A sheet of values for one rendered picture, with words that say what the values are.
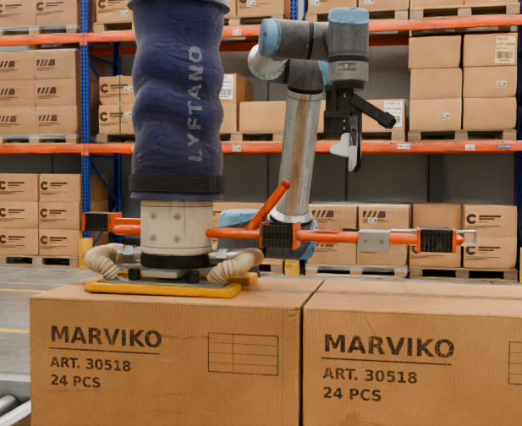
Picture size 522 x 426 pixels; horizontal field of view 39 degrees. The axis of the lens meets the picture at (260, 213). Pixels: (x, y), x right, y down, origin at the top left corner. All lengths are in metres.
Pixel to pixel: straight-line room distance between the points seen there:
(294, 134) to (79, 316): 1.05
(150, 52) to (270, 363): 0.73
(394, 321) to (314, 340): 0.17
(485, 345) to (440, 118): 7.40
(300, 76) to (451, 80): 6.61
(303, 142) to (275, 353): 1.03
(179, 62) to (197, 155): 0.21
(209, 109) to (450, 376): 0.77
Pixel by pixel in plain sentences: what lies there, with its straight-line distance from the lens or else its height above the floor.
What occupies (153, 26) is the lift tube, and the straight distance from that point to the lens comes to 1.71.
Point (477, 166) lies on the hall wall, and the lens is 10.13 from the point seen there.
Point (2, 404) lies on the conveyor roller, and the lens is 2.33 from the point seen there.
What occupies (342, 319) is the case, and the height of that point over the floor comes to 0.92.
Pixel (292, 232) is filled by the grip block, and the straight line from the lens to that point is 1.66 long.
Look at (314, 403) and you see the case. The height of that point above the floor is 0.75.
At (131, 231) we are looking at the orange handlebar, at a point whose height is 1.08.
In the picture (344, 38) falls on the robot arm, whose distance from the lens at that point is 1.67.
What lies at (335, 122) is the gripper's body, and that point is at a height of 1.33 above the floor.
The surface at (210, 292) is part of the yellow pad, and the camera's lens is 1.61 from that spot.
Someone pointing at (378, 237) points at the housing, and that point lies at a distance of 1.65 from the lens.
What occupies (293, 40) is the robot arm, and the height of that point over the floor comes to 1.52.
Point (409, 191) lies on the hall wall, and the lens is 10.11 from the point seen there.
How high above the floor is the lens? 1.21
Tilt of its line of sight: 3 degrees down
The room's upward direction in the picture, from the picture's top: straight up
